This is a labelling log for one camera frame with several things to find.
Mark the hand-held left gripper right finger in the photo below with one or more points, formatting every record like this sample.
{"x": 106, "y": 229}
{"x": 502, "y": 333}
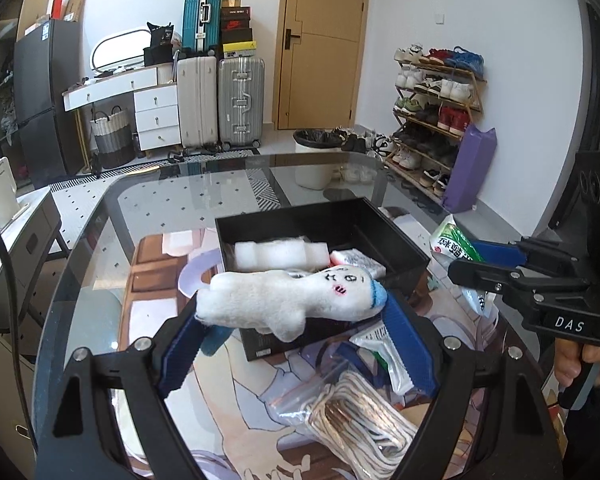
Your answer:
{"x": 410, "y": 350}

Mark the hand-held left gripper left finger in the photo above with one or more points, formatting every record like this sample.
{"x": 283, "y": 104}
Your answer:
{"x": 180, "y": 360}

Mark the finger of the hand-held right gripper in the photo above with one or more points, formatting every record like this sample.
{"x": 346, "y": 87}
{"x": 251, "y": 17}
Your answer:
{"x": 480, "y": 272}
{"x": 495, "y": 250}

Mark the green white tissue packet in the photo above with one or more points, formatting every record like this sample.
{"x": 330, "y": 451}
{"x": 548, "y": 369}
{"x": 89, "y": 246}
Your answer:
{"x": 455, "y": 242}

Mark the black cardboard box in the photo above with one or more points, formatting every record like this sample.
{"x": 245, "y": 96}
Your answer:
{"x": 375, "y": 225}

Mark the white plush toy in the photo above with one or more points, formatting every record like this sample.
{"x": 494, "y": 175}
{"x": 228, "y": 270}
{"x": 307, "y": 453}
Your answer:
{"x": 290, "y": 300}

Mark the white foam piece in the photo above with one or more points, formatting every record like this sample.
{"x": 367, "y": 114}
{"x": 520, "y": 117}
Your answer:
{"x": 280, "y": 255}

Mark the person's right hand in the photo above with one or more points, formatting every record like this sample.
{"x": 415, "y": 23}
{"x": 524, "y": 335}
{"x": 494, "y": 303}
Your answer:
{"x": 567, "y": 360}

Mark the clear plastic packet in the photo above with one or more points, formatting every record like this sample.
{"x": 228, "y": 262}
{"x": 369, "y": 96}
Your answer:
{"x": 380, "y": 345}

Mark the printed cartoon desk mat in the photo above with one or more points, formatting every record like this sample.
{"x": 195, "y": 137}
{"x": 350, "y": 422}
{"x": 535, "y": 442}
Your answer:
{"x": 150, "y": 320}

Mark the purple bag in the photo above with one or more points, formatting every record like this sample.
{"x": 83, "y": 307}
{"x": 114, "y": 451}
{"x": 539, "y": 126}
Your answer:
{"x": 467, "y": 170}

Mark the group of assorted shoes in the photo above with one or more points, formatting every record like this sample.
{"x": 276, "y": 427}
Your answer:
{"x": 440, "y": 115}

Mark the wooden shoe rack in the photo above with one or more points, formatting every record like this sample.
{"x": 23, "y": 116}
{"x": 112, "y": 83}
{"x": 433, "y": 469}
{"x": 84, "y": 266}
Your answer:
{"x": 472, "y": 80}

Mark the grey cabinet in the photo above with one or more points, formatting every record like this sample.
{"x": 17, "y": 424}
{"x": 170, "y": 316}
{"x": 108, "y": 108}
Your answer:
{"x": 25, "y": 255}

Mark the white trash bin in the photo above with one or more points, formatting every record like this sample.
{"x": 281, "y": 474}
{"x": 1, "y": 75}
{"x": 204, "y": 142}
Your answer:
{"x": 317, "y": 160}

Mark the woven laundry basket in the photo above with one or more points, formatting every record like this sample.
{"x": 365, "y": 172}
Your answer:
{"x": 112, "y": 140}

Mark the white appliance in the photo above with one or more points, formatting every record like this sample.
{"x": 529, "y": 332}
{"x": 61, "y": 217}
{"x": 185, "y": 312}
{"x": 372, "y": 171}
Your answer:
{"x": 0, "y": 195}

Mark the white vanity desk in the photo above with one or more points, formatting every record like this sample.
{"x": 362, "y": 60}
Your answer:
{"x": 155, "y": 105}

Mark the white suitcase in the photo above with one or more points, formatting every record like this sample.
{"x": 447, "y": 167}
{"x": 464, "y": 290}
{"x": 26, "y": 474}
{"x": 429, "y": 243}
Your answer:
{"x": 197, "y": 102}

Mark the silver suitcase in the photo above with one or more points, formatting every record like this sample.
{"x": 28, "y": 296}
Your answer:
{"x": 241, "y": 102}

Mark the tan wooden door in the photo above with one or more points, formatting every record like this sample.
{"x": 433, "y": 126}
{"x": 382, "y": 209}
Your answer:
{"x": 320, "y": 45}

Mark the black refrigerator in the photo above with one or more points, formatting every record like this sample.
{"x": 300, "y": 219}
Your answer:
{"x": 47, "y": 100}

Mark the oval mirror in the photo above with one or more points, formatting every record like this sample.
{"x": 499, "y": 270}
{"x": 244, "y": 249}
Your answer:
{"x": 120, "y": 51}

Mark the black yellow shoe box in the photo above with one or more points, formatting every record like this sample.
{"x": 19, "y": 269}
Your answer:
{"x": 239, "y": 50}

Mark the black bag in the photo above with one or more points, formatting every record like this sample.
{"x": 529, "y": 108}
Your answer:
{"x": 159, "y": 45}

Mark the black red-logo shoe box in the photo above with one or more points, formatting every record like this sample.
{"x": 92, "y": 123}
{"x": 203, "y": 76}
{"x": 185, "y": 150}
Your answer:
{"x": 236, "y": 27}

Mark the teal suitcase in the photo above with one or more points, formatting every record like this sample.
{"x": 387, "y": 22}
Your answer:
{"x": 202, "y": 20}

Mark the dark glass wardrobe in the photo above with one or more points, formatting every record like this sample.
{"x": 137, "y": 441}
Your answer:
{"x": 0, "y": 60}

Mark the brown shoe box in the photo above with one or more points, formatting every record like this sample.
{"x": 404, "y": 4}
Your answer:
{"x": 232, "y": 3}

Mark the flat cardboard box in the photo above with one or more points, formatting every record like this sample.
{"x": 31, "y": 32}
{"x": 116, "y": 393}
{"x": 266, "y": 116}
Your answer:
{"x": 76, "y": 4}

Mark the red box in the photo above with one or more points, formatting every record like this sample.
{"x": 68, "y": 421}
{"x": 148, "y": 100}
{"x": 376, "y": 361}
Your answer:
{"x": 58, "y": 6}

